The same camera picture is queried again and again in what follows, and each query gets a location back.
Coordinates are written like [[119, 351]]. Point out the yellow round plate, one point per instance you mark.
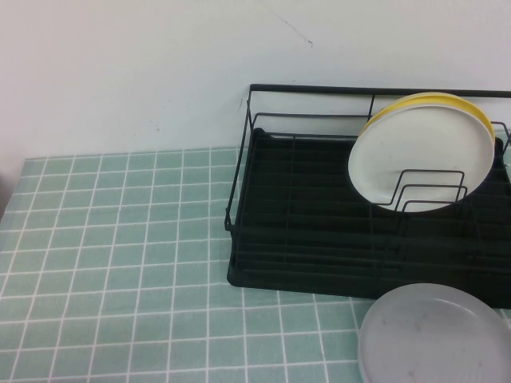
[[459, 104]]

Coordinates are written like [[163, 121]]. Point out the green tile-pattern tablecloth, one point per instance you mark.
[[120, 259]]

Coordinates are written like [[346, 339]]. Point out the black drip tray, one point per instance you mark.
[[311, 179]]

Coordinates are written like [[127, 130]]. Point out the grey round plate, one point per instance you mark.
[[431, 339]]

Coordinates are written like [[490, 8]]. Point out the white round plate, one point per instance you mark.
[[399, 151]]

